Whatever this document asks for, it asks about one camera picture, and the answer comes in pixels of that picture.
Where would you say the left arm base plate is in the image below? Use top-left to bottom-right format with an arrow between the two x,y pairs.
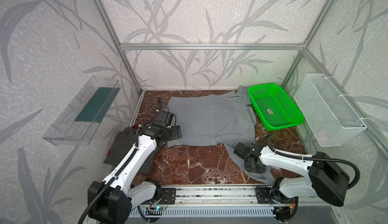
143,187 -> 177,205

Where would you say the white wire mesh basket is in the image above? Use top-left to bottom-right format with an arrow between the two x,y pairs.
294,73 -> 367,147

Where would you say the green plastic basket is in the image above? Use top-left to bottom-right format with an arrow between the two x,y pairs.
248,83 -> 305,131

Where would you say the grey long sleeve shirt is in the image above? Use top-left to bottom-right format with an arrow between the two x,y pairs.
167,87 -> 275,184

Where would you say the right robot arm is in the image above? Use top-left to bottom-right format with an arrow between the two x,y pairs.
233,143 -> 353,207

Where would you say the clear plastic wall tray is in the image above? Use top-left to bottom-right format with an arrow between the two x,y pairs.
42,76 -> 121,146

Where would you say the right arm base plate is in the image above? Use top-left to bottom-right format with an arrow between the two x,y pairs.
255,186 -> 299,205

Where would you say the dark striped folded shirt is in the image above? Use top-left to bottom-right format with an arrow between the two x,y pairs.
104,128 -> 161,176

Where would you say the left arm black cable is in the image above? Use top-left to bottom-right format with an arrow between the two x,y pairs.
77,96 -> 164,224

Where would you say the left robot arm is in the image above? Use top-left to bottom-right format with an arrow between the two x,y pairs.
78,109 -> 182,224

